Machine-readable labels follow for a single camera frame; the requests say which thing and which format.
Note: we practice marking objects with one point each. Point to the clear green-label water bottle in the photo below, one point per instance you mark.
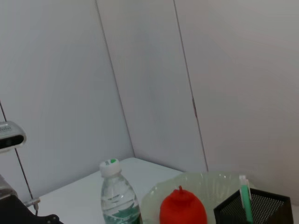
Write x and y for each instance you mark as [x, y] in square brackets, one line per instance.
[119, 198]

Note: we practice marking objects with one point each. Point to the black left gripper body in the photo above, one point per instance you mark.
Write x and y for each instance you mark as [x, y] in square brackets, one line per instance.
[18, 214]

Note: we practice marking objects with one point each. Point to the pale green glass fruit plate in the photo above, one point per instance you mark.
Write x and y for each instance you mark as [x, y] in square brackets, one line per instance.
[210, 184]

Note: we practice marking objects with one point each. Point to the red-orange toy orange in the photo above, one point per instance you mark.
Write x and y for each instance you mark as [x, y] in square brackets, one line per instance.
[182, 207]

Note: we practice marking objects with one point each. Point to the silver left wrist pin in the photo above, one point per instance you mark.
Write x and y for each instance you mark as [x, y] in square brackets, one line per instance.
[32, 201]

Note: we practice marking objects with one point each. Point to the black mesh pen holder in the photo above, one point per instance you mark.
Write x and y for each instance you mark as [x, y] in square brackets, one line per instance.
[268, 210]

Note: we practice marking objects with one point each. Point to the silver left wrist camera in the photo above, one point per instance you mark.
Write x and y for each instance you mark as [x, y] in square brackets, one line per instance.
[11, 137]

